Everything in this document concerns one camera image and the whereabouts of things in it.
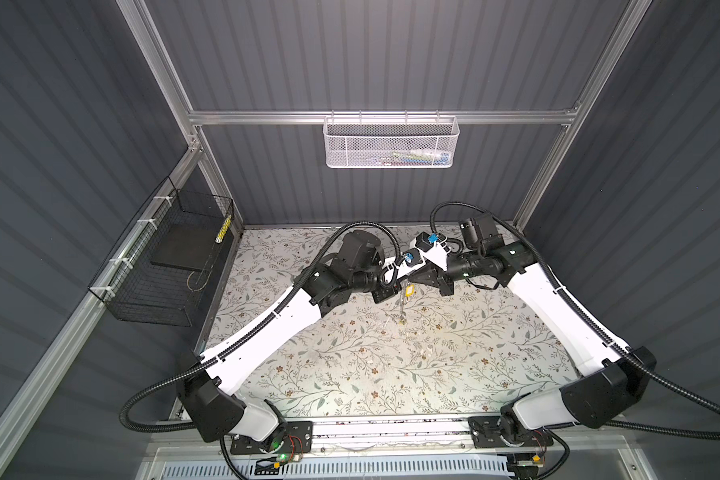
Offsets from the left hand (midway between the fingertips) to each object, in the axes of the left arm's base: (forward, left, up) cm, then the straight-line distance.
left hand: (405, 270), depth 70 cm
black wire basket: (+5, +60, -2) cm, 60 cm away
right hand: (-1, -3, -2) cm, 4 cm away
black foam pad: (+12, +56, -1) cm, 57 cm away
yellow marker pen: (+18, +48, -2) cm, 51 cm away
